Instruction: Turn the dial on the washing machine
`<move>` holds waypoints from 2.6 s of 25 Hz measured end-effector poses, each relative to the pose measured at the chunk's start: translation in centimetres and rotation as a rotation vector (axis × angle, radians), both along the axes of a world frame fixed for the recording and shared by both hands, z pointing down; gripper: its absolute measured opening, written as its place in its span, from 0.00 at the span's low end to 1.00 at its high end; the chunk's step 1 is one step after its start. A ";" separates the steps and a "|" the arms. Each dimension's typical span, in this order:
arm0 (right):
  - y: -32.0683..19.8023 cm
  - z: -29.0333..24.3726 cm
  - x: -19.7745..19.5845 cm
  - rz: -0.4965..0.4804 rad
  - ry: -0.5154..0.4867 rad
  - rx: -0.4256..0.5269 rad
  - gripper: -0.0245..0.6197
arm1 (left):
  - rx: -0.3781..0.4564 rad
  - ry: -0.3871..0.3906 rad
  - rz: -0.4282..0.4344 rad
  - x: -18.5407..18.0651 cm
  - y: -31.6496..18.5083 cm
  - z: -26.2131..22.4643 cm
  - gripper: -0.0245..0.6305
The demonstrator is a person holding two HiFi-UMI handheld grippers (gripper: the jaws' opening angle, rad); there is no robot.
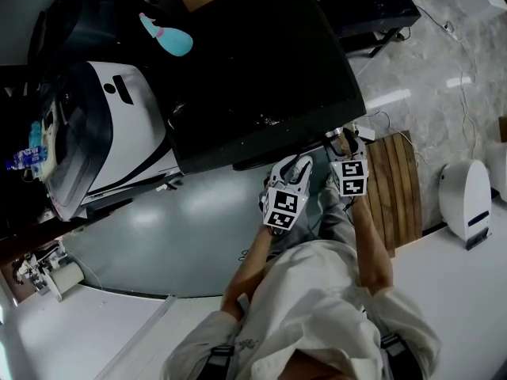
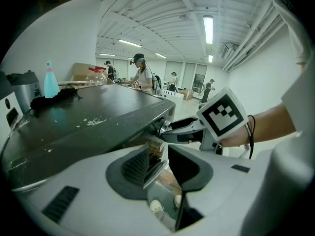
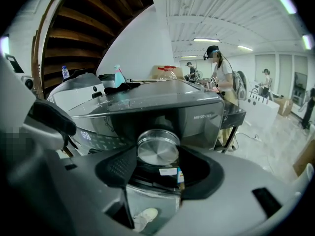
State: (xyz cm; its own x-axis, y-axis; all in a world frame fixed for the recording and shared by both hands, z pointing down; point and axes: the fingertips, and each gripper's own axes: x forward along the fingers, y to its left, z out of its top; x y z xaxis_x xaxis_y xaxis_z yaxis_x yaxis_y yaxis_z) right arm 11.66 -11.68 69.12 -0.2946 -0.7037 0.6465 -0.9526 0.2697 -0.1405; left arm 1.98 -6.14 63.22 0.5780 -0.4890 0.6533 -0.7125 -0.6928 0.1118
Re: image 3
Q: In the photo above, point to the open brown cardboard box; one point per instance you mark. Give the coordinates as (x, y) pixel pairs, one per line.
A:
(157, 71)

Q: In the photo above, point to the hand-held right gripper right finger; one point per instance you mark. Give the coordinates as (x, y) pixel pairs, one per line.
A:
(233, 185)

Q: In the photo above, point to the standing fan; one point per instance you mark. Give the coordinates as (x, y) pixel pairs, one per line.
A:
(199, 74)

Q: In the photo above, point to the silver round knob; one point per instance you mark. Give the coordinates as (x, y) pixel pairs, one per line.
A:
(157, 149)

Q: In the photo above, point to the white and grey washer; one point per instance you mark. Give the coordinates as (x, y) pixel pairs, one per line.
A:
(78, 90)

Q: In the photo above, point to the large cardboard box with items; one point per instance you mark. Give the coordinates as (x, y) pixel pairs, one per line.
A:
(306, 156)

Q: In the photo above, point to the person's left white shoe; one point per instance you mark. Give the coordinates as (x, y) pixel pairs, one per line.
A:
(148, 214)

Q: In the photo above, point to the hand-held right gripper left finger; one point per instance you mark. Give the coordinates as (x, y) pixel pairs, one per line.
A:
(73, 193)

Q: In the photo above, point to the black cloth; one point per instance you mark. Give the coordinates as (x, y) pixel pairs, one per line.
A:
(121, 87)

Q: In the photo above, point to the black table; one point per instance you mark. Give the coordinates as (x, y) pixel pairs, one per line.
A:
(232, 114)

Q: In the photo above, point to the closed brown cardboard box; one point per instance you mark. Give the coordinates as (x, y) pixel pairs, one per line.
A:
(283, 107)

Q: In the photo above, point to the wooden staircase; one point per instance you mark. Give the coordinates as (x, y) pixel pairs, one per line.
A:
(78, 33)

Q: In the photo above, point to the white rectangular tub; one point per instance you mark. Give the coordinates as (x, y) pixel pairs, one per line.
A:
(261, 107)

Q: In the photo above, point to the clear water bottle blue label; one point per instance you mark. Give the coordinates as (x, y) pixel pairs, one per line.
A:
(65, 72)

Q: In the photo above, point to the wall display panel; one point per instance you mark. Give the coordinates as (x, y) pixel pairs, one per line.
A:
(300, 87)

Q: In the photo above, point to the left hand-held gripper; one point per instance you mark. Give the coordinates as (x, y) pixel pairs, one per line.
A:
(14, 102)

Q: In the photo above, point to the black washing machine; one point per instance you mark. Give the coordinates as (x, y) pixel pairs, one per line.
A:
(160, 102)

